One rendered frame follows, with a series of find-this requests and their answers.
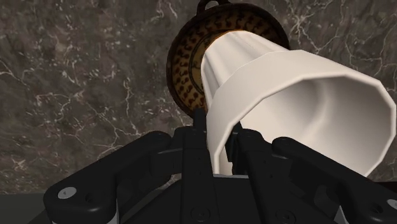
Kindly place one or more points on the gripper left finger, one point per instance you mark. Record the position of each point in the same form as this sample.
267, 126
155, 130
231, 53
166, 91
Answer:
130, 173

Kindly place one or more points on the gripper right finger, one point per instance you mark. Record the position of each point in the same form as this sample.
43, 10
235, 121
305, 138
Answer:
310, 180

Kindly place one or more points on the white vase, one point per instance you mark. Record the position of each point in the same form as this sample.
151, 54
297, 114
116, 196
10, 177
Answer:
288, 102

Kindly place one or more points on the brown patterned plate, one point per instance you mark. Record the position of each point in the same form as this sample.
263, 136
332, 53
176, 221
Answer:
189, 52

